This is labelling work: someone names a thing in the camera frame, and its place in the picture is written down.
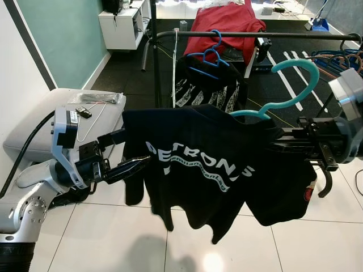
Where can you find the black striped print t-shirt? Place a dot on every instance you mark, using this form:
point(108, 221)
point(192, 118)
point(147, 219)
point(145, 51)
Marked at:
point(227, 73)

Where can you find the thin white hanger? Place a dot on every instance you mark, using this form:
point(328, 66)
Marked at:
point(173, 68)

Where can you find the white shelf unit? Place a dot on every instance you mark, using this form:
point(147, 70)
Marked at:
point(122, 31)

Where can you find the bunch of blue hangers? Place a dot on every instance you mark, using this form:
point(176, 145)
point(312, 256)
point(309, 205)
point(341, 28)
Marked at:
point(340, 56)

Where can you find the black hanging bag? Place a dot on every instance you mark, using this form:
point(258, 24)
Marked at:
point(113, 5)

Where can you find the clear plastic bag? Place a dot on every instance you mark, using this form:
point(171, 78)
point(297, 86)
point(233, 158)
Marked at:
point(96, 98)

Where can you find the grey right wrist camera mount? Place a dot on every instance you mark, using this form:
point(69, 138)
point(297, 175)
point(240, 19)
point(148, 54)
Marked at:
point(343, 90)

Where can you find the red cloth cover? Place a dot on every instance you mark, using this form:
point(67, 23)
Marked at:
point(227, 20)

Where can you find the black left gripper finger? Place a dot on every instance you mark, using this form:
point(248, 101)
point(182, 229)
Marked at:
point(127, 168)
point(113, 137)

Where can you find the grey cushioned ottoman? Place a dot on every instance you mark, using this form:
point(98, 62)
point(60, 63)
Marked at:
point(39, 124)

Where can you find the blue dustpan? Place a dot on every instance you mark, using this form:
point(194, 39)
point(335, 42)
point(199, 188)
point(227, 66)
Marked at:
point(320, 26)

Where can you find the blue plastic hanger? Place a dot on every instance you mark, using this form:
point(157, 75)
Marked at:
point(207, 72)
point(220, 41)

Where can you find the teal plastic hanger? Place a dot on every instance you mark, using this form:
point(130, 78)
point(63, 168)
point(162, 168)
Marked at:
point(313, 71)

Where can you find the black metal clothes rack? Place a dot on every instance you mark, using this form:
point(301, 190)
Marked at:
point(283, 34)

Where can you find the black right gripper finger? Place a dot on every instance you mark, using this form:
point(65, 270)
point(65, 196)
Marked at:
point(292, 147)
point(294, 134)

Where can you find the black Petronas print t-shirt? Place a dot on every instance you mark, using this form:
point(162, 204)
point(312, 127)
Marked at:
point(187, 136)

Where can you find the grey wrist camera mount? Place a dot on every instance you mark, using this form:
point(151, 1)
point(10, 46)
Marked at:
point(343, 90)
point(62, 153)

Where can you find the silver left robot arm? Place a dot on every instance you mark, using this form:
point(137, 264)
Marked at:
point(28, 209)

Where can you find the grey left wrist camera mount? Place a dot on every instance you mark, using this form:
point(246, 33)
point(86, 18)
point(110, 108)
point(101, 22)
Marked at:
point(62, 153)

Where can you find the small black key fob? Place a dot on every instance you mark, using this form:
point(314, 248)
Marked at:
point(84, 112)

